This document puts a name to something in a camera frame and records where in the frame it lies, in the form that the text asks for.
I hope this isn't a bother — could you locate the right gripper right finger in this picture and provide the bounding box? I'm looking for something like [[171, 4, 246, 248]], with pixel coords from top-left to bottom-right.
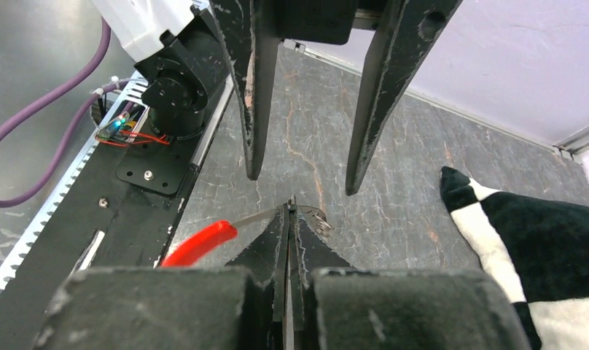
[[289, 205, 351, 349]]

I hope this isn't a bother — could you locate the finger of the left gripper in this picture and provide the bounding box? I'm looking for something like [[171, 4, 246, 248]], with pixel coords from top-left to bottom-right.
[[212, 1, 281, 180], [345, 0, 461, 195]]

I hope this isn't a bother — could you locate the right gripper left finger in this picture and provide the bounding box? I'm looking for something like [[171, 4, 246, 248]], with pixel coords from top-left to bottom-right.
[[227, 204, 289, 349]]

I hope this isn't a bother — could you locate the metal keyring with red handle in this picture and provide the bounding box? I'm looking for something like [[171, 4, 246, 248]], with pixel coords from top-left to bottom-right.
[[160, 195, 334, 269]]

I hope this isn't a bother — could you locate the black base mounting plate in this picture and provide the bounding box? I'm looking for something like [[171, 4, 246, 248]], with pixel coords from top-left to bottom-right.
[[0, 86, 232, 349]]

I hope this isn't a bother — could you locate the black white checkered pillow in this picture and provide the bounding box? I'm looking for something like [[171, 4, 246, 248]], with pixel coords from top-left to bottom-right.
[[440, 166, 589, 349]]

